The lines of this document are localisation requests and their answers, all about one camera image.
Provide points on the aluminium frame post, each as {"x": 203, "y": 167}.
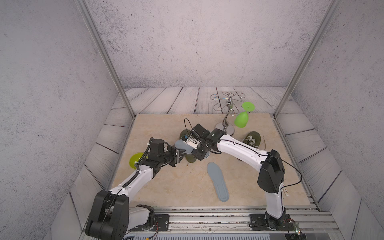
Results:
{"x": 86, "y": 14}
{"x": 318, "y": 36}

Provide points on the olive green shoe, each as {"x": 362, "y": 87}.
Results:
{"x": 183, "y": 137}
{"x": 252, "y": 139}

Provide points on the metal spoon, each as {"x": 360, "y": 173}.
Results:
{"x": 285, "y": 191}

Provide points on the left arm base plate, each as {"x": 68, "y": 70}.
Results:
{"x": 160, "y": 224}

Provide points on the aluminium rail base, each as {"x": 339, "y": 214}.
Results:
{"x": 235, "y": 220}

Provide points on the grey insole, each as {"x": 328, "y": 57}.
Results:
{"x": 218, "y": 180}
{"x": 195, "y": 153}

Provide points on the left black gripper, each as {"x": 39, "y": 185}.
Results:
{"x": 172, "y": 150}

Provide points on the right aluminium frame post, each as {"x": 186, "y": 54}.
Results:
{"x": 318, "y": 36}

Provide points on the silver metal glass stand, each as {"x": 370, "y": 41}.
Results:
{"x": 226, "y": 103}

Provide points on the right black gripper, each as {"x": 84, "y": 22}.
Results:
{"x": 199, "y": 156}

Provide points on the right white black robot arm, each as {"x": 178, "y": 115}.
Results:
{"x": 268, "y": 164}

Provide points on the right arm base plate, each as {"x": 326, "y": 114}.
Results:
{"x": 263, "y": 222}

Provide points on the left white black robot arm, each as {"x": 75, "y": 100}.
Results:
{"x": 111, "y": 217}

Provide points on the green plastic glass on table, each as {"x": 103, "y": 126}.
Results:
{"x": 135, "y": 160}

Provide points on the hanging green plastic wine glass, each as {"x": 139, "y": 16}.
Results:
{"x": 242, "y": 118}

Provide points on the left aluminium frame post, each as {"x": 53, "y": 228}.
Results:
{"x": 86, "y": 14}

